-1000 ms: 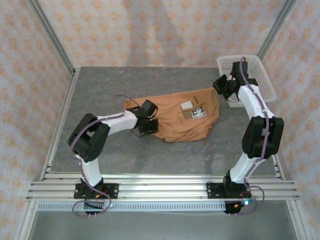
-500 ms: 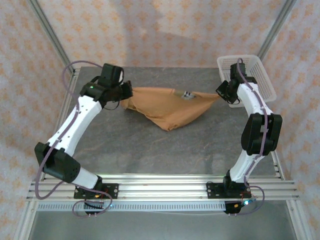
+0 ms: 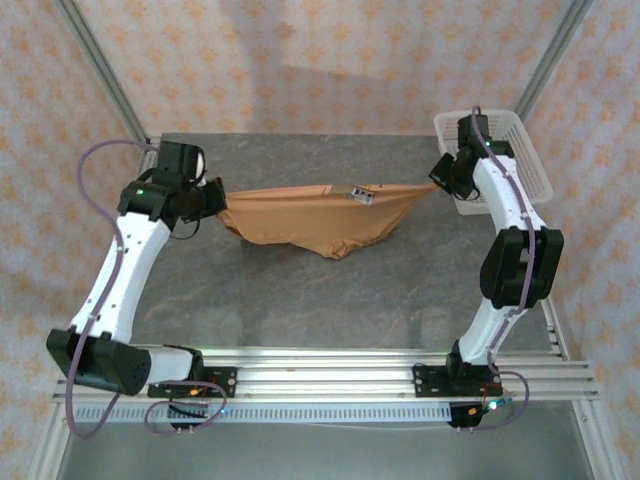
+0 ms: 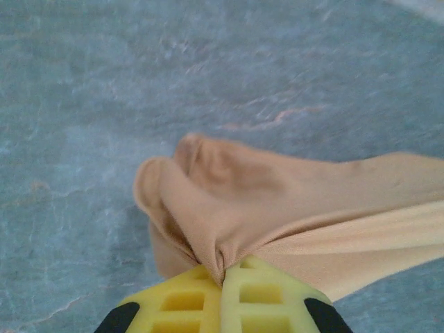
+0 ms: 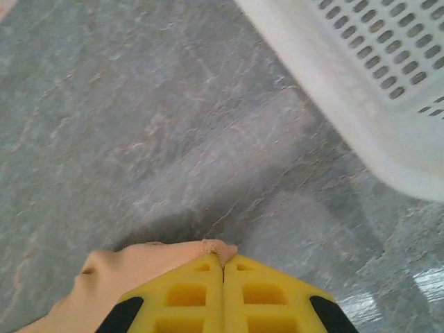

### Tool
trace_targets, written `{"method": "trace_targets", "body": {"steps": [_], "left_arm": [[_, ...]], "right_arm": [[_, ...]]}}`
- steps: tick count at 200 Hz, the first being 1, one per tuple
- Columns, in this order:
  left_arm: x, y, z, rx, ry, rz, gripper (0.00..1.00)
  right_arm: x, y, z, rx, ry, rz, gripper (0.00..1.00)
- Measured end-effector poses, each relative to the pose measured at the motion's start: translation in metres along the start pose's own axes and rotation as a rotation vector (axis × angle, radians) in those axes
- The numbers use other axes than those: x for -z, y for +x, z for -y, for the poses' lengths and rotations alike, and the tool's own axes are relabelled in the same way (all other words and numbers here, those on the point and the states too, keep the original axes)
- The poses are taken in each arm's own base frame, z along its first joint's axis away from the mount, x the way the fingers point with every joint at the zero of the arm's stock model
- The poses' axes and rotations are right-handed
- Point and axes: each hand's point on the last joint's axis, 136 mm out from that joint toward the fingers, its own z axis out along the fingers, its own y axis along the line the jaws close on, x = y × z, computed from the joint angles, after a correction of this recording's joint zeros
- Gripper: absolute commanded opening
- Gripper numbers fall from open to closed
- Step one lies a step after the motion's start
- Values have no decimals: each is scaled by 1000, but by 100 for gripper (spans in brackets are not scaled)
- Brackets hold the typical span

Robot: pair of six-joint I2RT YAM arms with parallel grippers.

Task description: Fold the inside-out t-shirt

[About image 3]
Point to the aluminium frame leg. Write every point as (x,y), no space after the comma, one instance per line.
(50,450)
(597,440)

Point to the aluminium frame post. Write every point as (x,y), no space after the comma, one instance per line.
(102,70)
(555,55)

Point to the black base electronics box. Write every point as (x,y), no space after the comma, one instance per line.
(462,416)
(187,411)

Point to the white perforated plastic basket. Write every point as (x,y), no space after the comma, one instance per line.
(530,165)

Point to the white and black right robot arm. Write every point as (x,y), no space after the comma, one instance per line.
(505,200)

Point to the aluminium mounting rail beam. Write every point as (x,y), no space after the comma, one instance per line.
(325,380)

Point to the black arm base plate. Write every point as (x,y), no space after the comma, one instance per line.
(425,381)
(227,382)

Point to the orange t-shirt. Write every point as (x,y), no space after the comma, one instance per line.
(300,220)

